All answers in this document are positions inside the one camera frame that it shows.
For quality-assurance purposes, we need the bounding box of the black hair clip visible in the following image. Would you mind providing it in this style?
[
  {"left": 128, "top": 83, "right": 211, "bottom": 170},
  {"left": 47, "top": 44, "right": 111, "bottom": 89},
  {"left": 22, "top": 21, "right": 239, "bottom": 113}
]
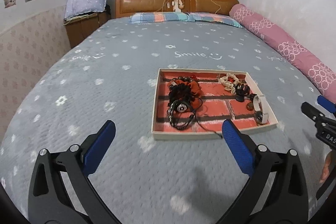
[{"left": 235, "top": 84, "right": 250, "bottom": 103}]

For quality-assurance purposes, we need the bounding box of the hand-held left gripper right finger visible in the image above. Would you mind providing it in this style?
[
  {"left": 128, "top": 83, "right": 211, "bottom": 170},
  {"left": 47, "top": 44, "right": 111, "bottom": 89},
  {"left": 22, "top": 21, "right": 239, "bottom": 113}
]
[{"left": 218, "top": 119, "right": 307, "bottom": 224}]

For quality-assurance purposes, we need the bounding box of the brown wooden bedside cabinet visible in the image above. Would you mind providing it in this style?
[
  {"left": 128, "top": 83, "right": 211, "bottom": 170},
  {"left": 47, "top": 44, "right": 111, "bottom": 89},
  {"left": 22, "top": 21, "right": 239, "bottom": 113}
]
[{"left": 64, "top": 10, "right": 111, "bottom": 49}]

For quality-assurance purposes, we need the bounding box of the white box with brick lining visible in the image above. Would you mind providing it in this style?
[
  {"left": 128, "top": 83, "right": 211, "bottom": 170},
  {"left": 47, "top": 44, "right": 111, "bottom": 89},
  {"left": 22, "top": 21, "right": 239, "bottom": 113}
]
[{"left": 151, "top": 68, "right": 278, "bottom": 141}]

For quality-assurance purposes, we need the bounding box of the black fabric scrunchie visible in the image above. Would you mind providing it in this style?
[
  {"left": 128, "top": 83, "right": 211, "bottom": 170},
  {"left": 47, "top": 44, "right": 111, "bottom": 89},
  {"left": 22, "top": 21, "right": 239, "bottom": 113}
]
[{"left": 169, "top": 84, "right": 196, "bottom": 107}]

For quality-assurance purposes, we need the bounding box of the white bangle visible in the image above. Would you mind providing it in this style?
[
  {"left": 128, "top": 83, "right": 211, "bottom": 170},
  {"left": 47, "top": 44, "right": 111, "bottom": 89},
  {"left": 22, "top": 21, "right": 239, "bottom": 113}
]
[{"left": 252, "top": 94, "right": 271, "bottom": 125}]

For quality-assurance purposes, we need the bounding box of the brown wooden bead bracelet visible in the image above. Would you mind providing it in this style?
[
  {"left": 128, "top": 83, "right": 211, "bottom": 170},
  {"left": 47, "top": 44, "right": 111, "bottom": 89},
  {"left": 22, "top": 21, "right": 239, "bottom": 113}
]
[{"left": 172, "top": 76, "right": 197, "bottom": 83}]

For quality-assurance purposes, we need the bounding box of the small doll on headboard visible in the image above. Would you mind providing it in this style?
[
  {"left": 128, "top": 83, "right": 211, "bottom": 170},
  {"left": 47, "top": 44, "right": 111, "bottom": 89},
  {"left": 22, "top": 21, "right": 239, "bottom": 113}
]
[{"left": 172, "top": 0, "right": 186, "bottom": 13}]

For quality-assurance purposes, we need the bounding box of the lavender dotted pillow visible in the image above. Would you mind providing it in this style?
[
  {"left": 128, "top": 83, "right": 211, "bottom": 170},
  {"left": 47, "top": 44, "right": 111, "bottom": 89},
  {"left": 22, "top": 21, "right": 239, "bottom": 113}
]
[{"left": 64, "top": 0, "right": 111, "bottom": 20}]

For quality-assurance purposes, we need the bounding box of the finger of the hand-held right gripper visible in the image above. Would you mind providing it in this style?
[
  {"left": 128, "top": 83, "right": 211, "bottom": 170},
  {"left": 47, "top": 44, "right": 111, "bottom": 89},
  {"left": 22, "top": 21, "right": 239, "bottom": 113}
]
[
  {"left": 317, "top": 95, "right": 336, "bottom": 114},
  {"left": 301, "top": 101, "right": 327, "bottom": 122}
]

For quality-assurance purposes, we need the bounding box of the orange bow scrunchie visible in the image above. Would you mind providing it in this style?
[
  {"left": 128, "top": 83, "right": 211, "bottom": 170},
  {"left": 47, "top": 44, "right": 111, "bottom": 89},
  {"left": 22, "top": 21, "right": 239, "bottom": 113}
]
[{"left": 168, "top": 80, "right": 201, "bottom": 104}]

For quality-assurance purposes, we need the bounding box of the person's right hand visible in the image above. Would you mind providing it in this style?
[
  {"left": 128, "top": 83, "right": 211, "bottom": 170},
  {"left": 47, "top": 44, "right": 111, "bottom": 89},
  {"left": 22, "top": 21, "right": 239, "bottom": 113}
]
[{"left": 319, "top": 151, "right": 334, "bottom": 184}]

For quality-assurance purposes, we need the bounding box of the cream ruffled scrunchie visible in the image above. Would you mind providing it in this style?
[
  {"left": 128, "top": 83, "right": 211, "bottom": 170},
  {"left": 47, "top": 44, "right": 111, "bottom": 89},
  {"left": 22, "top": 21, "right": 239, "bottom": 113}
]
[{"left": 218, "top": 72, "right": 241, "bottom": 92}]

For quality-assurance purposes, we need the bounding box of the plaid pillow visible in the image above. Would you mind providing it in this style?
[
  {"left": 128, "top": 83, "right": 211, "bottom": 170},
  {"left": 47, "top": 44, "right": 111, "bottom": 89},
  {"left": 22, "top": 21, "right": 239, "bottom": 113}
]
[
  {"left": 188, "top": 12, "right": 243, "bottom": 28},
  {"left": 129, "top": 12, "right": 190, "bottom": 24}
]

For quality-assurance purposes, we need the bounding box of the grey flower-patterned blanket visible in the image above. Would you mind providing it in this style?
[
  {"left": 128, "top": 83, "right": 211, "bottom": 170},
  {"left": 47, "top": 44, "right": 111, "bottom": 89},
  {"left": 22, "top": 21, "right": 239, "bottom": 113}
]
[{"left": 0, "top": 18, "right": 336, "bottom": 224}]

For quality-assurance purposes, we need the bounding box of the black braided leather bracelet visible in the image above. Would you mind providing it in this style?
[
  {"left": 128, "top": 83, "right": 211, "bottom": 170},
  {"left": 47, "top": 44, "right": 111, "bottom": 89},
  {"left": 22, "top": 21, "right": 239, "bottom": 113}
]
[{"left": 168, "top": 97, "right": 204, "bottom": 131}]

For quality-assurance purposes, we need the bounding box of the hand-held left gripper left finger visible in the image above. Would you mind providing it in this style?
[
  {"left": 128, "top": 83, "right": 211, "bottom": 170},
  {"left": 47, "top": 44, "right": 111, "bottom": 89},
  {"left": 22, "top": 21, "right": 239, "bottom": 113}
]
[{"left": 28, "top": 120, "right": 121, "bottom": 224}]

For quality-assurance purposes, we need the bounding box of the pink ring-patterned bolster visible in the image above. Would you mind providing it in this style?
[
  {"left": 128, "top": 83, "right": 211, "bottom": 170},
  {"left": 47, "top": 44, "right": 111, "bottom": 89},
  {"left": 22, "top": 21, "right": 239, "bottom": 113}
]
[{"left": 229, "top": 4, "right": 336, "bottom": 104}]

